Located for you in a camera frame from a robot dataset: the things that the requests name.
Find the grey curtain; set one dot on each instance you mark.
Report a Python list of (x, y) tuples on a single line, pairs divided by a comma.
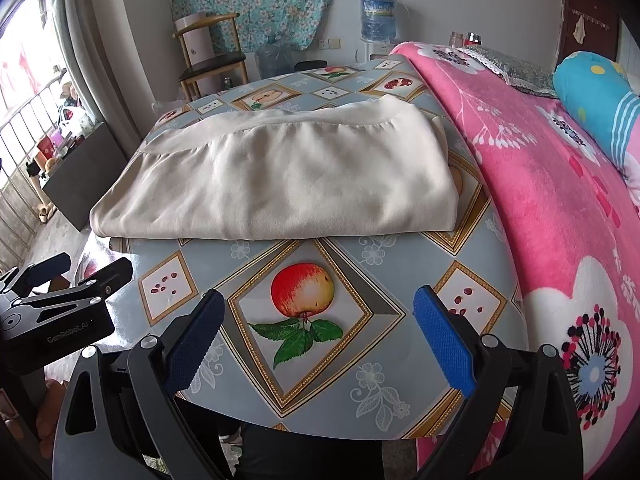
[(100, 50)]

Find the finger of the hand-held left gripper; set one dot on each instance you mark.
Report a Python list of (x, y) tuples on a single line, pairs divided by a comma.
[(95, 285), (45, 270)]

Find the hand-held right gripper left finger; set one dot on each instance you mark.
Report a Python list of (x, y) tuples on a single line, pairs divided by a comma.
[(195, 345)]

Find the silver lace-edged pillow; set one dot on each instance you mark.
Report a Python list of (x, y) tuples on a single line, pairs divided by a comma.
[(520, 72)]

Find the table with fruit-print cloth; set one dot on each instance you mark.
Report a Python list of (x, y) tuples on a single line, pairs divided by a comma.
[(380, 280)]

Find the white wall socket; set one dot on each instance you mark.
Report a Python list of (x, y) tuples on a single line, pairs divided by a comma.
[(330, 44)]

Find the wooden chair with dark seat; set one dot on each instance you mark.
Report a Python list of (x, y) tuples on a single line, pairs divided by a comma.
[(215, 65)]

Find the cream jacket with black trim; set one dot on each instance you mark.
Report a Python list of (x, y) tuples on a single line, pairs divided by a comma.
[(280, 180)]

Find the white plastic bag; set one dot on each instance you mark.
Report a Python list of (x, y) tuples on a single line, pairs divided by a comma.
[(77, 120)]

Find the dark grey cabinet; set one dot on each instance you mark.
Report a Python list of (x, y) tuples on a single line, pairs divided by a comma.
[(87, 175)]

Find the person's left hand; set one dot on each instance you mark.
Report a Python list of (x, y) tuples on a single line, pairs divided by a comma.
[(47, 410)]

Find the dark brown door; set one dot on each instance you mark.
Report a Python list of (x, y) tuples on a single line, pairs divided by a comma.
[(590, 5)]

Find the metal window railing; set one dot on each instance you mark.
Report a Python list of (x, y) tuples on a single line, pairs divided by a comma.
[(20, 175)]

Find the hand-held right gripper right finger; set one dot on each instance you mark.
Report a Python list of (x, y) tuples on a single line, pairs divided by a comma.
[(445, 340)]

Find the white water dispenser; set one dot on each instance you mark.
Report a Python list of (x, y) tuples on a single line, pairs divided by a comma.
[(372, 50)]

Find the pink floral blanket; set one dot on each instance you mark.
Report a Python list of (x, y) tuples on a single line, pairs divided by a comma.
[(525, 185)]

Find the empty clear water jug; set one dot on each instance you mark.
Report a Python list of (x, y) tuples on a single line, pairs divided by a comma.
[(274, 60)]

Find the blue dotted pillow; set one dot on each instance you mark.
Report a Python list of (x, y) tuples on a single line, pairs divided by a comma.
[(585, 90)]

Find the blue water jug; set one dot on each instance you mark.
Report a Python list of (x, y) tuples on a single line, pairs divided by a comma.
[(378, 17)]

